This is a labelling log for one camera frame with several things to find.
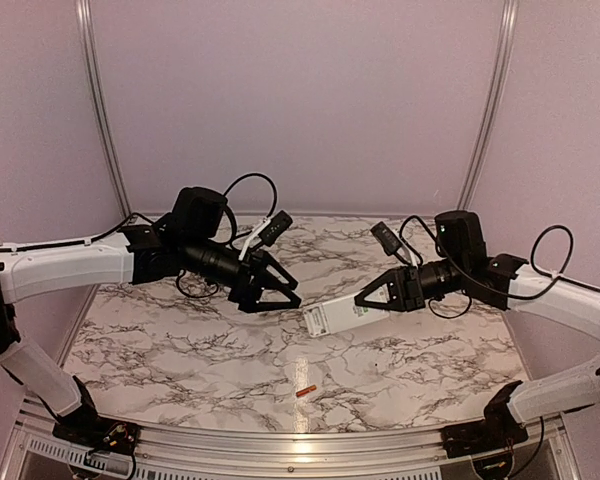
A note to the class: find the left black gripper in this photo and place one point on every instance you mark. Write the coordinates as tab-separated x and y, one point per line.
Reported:
247	292

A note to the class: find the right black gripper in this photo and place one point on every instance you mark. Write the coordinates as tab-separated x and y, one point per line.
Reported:
405	289

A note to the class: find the white remote control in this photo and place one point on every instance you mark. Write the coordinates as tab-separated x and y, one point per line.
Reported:
338	315

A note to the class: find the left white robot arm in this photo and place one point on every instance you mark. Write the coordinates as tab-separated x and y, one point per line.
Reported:
180	241

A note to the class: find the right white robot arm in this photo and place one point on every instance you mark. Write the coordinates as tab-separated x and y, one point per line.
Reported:
505	282

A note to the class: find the orange AA battery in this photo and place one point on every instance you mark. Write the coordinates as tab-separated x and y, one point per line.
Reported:
305	391

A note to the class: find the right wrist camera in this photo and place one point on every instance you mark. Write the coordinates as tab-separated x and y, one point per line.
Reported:
395	246

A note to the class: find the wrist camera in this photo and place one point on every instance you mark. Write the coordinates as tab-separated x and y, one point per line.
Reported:
266	232
395	246

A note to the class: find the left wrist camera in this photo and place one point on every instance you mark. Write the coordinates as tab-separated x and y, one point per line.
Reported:
266	232

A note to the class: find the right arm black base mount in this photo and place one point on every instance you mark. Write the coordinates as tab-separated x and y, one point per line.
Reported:
480	436

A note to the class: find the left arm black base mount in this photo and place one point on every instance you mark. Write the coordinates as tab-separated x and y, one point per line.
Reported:
106	434

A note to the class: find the left aluminium corner post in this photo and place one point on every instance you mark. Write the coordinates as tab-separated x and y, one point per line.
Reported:
89	50

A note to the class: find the aluminium corner post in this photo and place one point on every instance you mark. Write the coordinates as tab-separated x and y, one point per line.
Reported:
89	50
497	83

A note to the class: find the right aluminium corner post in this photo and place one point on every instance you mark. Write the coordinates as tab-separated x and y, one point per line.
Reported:
497	83

